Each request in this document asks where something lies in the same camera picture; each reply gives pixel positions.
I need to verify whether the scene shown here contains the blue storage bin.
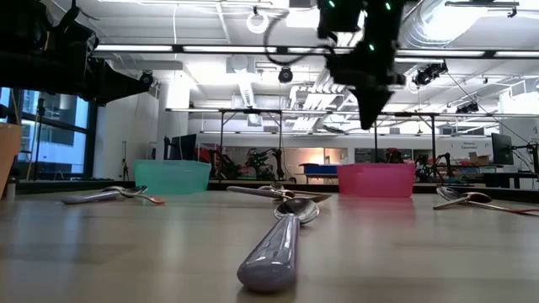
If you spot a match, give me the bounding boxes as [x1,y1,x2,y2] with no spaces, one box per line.
[302,162,339,176]

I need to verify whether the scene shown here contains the white bottle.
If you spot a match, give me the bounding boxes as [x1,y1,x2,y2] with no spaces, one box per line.
[3,176,17,201]

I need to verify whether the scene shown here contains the black table border rail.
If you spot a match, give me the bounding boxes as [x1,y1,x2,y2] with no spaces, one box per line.
[16,179,539,204]

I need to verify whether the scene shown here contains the orange handled metal spoon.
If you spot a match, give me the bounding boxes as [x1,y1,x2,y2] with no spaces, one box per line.
[435,185,539,217]
[100,184,167,206]
[257,181,333,204]

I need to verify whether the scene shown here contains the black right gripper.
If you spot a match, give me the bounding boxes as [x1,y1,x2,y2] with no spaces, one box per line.
[326,40,408,130]

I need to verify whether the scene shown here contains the teal plastic bin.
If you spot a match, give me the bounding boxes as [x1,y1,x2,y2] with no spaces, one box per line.
[133,159,212,195]

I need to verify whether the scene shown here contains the white hanging ring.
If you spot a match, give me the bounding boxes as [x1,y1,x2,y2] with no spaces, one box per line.
[246,10,270,35]

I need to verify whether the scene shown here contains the tan orange object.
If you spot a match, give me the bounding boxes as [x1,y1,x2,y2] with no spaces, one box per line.
[0,122,23,199]

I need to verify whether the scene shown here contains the overhead frame bar with lights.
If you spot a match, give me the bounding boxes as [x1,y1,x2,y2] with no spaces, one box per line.
[94,43,539,59]

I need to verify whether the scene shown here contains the black tripod stand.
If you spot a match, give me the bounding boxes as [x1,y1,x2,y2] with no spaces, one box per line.
[35,97,46,182]

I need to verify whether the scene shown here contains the red background equipment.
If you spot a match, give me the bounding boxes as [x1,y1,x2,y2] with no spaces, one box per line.
[196,145,222,165]

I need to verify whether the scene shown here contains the black background desk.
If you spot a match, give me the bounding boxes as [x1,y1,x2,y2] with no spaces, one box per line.
[482,170,539,189]

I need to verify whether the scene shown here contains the pink plastic bin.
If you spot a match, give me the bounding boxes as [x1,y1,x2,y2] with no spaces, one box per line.
[336,162,416,199]

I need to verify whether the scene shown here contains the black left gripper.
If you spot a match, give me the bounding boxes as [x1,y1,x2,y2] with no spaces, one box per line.
[37,8,152,106]

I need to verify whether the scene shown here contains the black computer monitor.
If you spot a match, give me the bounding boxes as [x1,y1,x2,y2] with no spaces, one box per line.
[491,132,515,166]
[168,133,198,162]

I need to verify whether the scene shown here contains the silver ventilation duct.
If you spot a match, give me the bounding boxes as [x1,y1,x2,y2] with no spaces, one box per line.
[399,0,477,50]

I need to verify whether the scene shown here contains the person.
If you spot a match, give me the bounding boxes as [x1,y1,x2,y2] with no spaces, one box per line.
[383,146,406,164]

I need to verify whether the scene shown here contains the black frame mounted camera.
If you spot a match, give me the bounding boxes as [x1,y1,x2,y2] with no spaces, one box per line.
[412,61,449,88]

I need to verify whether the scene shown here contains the large window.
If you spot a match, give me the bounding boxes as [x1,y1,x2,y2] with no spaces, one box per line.
[0,86,92,176]

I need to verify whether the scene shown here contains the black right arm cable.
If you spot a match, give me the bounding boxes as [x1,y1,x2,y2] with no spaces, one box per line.
[263,7,338,67]

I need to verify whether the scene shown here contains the cardboard box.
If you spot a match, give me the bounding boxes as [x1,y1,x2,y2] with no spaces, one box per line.
[468,151,492,166]

